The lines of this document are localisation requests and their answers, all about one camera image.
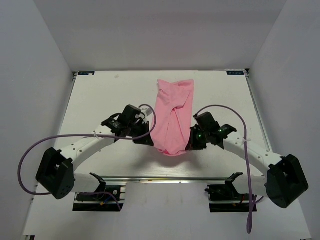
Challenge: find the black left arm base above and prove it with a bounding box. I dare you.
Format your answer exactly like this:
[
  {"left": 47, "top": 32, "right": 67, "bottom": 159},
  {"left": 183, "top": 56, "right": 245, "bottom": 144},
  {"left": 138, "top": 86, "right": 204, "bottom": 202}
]
[{"left": 72, "top": 173, "right": 126, "bottom": 212}]

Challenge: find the pink t shirt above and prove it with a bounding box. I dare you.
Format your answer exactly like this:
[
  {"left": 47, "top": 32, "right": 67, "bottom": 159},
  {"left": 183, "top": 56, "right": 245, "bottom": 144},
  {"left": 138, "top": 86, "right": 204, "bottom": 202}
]
[{"left": 150, "top": 79, "right": 194, "bottom": 157}]

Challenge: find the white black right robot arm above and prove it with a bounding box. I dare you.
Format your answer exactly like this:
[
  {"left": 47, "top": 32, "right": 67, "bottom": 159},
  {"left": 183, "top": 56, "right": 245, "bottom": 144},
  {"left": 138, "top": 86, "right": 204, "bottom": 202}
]
[{"left": 186, "top": 112, "right": 309, "bottom": 209}]

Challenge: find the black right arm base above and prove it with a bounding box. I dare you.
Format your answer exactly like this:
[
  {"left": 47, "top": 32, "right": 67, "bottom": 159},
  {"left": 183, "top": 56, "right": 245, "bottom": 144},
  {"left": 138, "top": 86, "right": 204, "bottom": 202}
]
[{"left": 204, "top": 172, "right": 250, "bottom": 213}]

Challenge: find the blue label sticker left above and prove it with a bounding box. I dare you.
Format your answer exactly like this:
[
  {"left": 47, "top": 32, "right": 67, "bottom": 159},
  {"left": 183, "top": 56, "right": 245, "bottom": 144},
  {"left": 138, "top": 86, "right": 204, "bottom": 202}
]
[{"left": 77, "top": 71, "right": 95, "bottom": 76}]

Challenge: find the blue label sticker right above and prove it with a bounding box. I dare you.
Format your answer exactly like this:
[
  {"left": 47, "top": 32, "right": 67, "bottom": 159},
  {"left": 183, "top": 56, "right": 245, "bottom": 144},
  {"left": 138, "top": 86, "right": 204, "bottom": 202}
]
[{"left": 226, "top": 71, "right": 245, "bottom": 76}]

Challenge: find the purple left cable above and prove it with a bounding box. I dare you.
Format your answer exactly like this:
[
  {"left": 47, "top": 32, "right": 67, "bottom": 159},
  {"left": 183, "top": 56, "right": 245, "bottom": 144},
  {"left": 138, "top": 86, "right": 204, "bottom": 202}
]
[{"left": 17, "top": 104, "right": 158, "bottom": 211}]

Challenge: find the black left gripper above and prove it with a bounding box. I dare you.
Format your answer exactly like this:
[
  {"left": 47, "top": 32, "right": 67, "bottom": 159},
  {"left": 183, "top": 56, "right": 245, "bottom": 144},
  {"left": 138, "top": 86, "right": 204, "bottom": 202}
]
[{"left": 127, "top": 120, "right": 154, "bottom": 146}]

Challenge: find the blue label sticker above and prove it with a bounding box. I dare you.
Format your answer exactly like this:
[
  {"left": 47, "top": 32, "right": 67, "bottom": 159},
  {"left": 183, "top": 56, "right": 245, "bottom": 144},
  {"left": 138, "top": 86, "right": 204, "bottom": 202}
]
[
  {"left": 226, "top": 71, "right": 245, "bottom": 76},
  {"left": 77, "top": 71, "right": 95, "bottom": 76}
]

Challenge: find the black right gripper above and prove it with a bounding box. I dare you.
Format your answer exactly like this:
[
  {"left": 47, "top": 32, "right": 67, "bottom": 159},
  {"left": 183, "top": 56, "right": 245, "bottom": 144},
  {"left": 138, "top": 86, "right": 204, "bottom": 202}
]
[{"left": 186, "top": 126, "right": 210, "bottom": 151}]

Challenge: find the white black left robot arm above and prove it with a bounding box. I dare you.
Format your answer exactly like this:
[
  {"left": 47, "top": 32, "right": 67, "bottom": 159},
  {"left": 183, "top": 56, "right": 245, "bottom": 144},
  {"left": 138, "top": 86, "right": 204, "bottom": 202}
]
[{"left": 36, "top": 104, "right": 155, "bottom": 200}]

